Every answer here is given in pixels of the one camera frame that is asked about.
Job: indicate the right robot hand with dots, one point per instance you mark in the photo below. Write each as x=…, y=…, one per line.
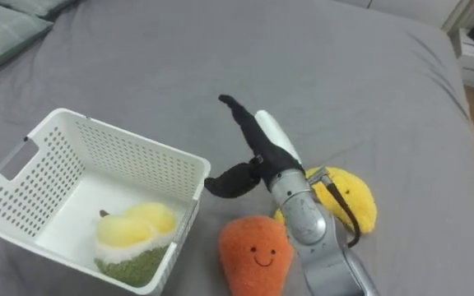
x=261, y=152

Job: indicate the green yellow durian soft toy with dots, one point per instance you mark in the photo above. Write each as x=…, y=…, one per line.
x=134, y=242

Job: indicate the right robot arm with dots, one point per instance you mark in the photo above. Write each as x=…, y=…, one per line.
x=323, y=242

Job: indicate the grey bed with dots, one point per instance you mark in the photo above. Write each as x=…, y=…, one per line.
x=261, y=61

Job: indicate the yellow banana soft toy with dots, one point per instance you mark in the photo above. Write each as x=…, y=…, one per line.
x=356, y=197

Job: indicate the orange carrot soft toy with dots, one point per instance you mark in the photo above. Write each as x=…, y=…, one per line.
x=253, y=259

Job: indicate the white perforated plastic basket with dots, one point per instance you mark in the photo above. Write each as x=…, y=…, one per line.
x=68, y=189

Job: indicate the green pillow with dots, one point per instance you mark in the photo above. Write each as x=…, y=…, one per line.
x=2, y=37

